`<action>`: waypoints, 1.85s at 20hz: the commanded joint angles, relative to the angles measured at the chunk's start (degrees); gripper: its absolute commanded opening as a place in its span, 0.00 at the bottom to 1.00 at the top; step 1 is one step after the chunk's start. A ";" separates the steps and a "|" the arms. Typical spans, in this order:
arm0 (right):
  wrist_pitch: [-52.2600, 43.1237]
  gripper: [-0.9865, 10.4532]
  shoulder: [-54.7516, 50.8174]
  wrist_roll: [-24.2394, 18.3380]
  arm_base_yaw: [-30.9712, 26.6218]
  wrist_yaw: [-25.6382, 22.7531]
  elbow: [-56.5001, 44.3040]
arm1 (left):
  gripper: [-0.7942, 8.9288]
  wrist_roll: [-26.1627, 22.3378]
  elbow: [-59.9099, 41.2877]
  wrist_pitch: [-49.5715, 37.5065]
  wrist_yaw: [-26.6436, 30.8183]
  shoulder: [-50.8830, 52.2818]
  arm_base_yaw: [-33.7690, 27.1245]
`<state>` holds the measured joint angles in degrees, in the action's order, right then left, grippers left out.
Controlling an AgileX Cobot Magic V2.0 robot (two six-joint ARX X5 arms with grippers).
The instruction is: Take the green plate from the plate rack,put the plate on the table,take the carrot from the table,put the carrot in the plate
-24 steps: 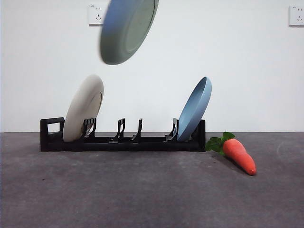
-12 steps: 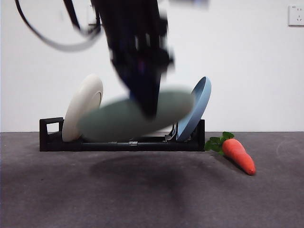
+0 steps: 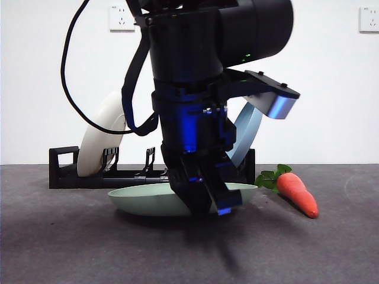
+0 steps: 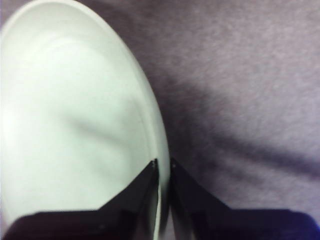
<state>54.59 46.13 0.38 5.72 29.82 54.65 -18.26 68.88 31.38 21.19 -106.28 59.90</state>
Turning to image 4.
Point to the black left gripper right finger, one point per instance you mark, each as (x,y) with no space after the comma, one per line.
(237,225)

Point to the pale green plate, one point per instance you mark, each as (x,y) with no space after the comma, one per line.
(70,107)

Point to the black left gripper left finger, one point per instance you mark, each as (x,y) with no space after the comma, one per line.
(100,222)

